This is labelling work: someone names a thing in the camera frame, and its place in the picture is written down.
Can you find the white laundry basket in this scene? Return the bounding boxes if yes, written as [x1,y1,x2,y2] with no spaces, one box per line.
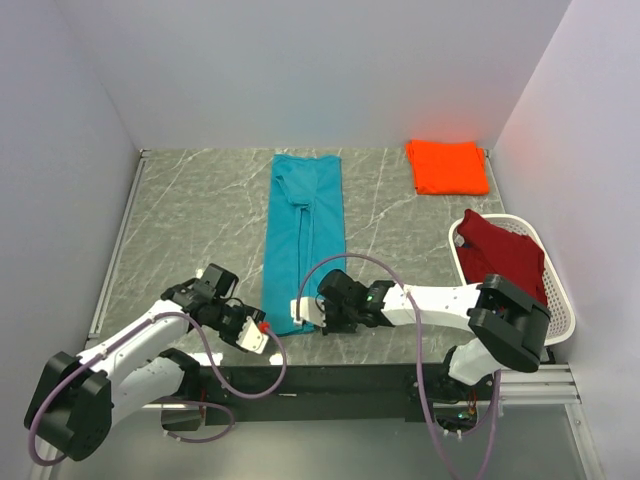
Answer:
[447,212,577,346]

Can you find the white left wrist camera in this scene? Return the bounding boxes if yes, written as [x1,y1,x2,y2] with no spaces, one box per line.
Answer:
[236,317,269,355]

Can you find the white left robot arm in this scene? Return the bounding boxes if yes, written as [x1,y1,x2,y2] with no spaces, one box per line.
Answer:
[24,264,268,466]

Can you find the dark red shirt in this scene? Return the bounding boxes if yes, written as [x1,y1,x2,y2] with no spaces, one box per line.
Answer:
[456,209,547,305]

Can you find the aluminium frame rail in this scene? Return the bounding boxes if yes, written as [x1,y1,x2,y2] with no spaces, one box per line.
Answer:
[499,364,581,406]

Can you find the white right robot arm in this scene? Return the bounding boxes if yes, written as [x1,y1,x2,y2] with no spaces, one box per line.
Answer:
[317,269,551,402]

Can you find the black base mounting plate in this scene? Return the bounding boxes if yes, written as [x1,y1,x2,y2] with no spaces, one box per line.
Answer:
[159,363,496,432]

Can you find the teal polo shirt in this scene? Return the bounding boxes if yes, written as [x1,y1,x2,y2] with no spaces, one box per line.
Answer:
[261,154,346,336]

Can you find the folded orange t shirt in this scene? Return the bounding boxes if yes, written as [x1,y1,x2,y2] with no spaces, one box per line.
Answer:
[405,139,490,196]

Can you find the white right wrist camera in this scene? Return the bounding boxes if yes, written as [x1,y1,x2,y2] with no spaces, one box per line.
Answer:
[290,297,326,328]

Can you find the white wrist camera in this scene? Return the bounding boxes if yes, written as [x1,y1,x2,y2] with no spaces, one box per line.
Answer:
[290,297,326,328]
[236,317,269,355]

